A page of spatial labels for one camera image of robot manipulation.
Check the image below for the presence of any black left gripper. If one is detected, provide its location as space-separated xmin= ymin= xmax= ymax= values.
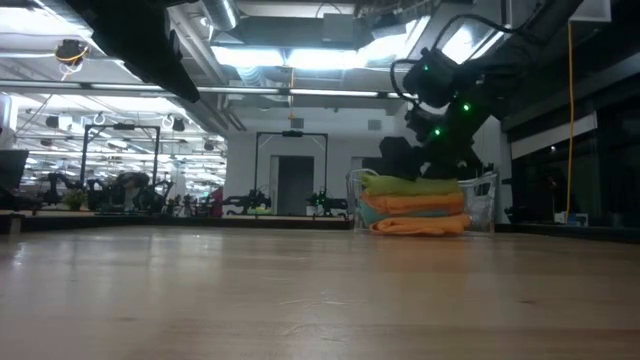
xmin=64 ymin=0 xmax=202 ymax=105

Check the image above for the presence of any yellow hanging cable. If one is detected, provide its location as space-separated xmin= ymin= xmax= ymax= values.
xmin=564 ymin=19 xmax=575 ymax=217

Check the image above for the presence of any black round ceiling device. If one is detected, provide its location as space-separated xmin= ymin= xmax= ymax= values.
xmin=53 ymin=38 xmax=90 ymax=69

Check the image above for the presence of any black gantry frame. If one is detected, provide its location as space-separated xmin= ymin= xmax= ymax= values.
xmin=253 ymin=130 xmax=330 ymax=194
xmin=79 ymin=123 xmax=161 ymax=199

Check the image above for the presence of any clear plastic bin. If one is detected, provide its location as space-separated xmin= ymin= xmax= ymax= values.
xmin=345 ymin=168 xmax=500 ymax=234

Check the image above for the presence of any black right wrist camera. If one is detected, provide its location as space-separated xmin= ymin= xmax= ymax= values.
xmin=402 ymin=47 xmax=460 ymax=110

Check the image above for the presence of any silver ceiling duct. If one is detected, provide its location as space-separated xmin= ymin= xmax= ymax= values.
xmin=39 ymin=0 xmax=246 ymax=134

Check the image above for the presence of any dark computer monitor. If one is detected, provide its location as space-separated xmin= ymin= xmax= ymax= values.
xmin=0 ymin=148 xmax=30 ymax=190

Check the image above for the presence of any white blue floor box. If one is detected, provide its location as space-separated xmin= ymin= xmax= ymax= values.
xmin=553 ymin=212 xmax=590 ymax=226

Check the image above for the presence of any teal microfiber towel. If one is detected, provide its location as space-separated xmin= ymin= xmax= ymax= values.
xmin=358 ymin=201 xmax=454 ymax=227

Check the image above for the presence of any background potted plant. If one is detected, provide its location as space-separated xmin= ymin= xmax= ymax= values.
xmin=62 ymin=189 xmax=89 ymax=212

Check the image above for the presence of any white ceiling box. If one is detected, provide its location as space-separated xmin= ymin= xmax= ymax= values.
xmin=569 ymin=0 xmax=612 ymax=24

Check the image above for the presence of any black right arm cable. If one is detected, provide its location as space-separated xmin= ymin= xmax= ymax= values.
xmin=388 ymin=13 xmax=519 ymax=106

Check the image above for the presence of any long ceiling light bar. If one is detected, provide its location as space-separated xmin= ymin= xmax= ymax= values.
xmin=0 ymin=78 xmax=417 ymax=104

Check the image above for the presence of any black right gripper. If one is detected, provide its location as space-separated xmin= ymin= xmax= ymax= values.
xmin=378 ymin=94 xmax=495 ymax=181

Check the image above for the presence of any black wall screen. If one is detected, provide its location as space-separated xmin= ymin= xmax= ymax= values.
xmin=360 ymin=157 xmax=384 ymax=177

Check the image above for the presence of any orange microfiber towel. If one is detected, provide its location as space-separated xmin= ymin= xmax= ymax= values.
xmin=369 ymin=213 xmax=473 ymax=238
xmin=360 ymin=191 xmax=466 ymax=217

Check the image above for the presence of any person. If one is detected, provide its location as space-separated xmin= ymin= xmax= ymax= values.
xmin=115 ymin=172 xmax=152 ymax=212

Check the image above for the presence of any green microfiber towel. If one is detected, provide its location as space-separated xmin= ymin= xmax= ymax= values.
xmin=360 ymin=173 xmax=462 ymax=198

